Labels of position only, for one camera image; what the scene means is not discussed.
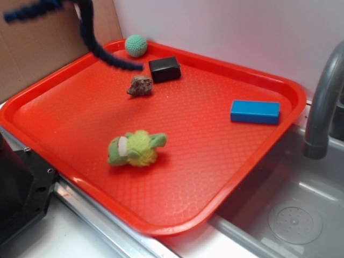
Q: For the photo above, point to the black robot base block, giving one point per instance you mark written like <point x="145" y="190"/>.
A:
<point x="27" y="182"/>

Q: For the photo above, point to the green crocheted ball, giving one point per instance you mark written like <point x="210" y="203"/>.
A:
<point x="136" y="45"/>

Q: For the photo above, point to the grey plastic faucet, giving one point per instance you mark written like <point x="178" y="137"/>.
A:
<point x="326" y="114"/>

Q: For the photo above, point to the green plush toy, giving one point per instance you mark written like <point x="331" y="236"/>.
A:
<point x="138" y="149"/>

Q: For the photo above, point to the red plastic tray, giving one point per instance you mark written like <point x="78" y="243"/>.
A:
<point x="70" y="117"/>

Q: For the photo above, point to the brown cardboard panel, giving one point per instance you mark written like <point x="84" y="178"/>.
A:
<point x="33" y="49"/>

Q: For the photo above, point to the blue rectangular block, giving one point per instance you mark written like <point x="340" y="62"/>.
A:
<point x="255" y="112"/>

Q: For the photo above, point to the silver metal rail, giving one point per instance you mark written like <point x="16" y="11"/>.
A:
<point x="75" y="226"/>

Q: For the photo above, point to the grey plastic sink basin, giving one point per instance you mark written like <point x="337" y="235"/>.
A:
<point x="288" y="206"/>

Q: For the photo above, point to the brown rough rock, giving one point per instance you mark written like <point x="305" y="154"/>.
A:
<point x="140" y="86"/>

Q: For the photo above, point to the black rectangular block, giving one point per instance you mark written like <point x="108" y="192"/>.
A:
<point x="165" y="69"/>

